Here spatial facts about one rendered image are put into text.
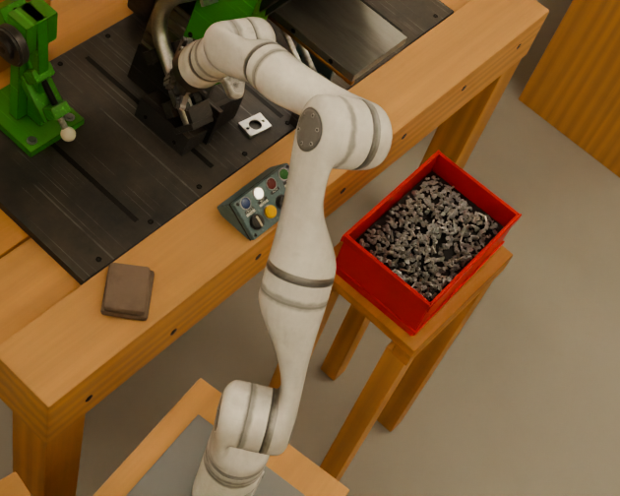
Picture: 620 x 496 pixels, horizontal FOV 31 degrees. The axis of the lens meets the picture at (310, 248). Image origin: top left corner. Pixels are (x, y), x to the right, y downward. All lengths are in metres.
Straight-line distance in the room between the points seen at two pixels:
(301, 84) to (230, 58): 0.15
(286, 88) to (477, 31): 1.10
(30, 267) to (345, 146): 0.79
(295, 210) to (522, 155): 2.27
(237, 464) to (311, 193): 0.44
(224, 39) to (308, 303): 0.41
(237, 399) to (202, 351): 1.42
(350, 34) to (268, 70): 0.58
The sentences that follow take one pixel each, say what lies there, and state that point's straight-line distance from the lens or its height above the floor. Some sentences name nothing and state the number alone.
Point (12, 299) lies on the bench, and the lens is 1.96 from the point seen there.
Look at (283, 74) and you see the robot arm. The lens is 1.53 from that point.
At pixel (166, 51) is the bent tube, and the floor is 1.05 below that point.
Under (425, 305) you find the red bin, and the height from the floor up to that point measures 0.91.
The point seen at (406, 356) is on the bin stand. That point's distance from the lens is 2.15.
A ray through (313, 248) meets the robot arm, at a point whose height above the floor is 1.42.
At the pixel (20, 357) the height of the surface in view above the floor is 0.90.
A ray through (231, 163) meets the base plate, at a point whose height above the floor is 0.90.
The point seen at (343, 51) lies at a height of 1.13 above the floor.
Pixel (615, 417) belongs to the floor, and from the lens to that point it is 3.23.
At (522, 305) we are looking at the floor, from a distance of 3.29.
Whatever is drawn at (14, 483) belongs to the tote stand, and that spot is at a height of 0.79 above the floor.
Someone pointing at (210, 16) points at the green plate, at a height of 1.14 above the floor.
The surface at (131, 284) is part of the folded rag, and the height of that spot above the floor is 0.93.
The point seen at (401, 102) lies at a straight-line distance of 2.35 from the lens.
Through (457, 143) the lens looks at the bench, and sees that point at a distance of 2.94.
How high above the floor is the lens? 2.56
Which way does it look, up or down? 54 degrees down
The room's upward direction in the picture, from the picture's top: 21 degrees clockwise
